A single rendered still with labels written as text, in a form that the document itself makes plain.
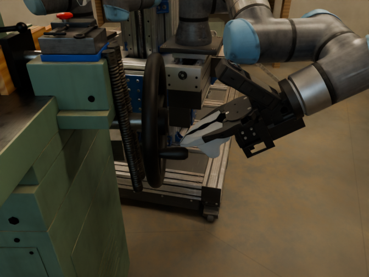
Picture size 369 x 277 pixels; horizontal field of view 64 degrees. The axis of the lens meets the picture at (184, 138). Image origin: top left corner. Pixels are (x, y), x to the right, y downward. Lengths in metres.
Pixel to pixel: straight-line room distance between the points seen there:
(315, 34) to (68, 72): 0.43
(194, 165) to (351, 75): 1.11
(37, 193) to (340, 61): 0.51
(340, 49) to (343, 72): 0.04
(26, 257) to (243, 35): 0.55
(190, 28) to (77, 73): 0.71
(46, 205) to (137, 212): 1.03
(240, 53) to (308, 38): 0.12
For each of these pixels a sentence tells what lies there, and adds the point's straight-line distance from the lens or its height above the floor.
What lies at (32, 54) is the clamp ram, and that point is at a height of 0.96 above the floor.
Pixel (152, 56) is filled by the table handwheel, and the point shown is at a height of 0.95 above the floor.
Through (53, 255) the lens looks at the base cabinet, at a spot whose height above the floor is 0.65.
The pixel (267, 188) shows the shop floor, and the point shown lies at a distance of 1.74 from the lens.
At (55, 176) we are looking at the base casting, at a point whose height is 0.77.
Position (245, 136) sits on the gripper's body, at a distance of 0.51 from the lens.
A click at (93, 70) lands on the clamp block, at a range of 0.55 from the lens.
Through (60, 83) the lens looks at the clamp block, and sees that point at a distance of 0.58.
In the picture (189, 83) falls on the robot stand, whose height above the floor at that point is 0.72.
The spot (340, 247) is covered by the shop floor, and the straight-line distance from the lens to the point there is 1.58.
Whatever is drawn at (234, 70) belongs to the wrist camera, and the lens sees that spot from 0.46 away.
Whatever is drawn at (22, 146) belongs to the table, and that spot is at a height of 0.88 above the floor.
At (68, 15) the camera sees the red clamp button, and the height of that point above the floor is 1.02.
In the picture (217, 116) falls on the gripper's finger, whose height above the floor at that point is 0.87.
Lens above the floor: 1.12
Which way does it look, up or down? 32 degrees down
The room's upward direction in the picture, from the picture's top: straight up
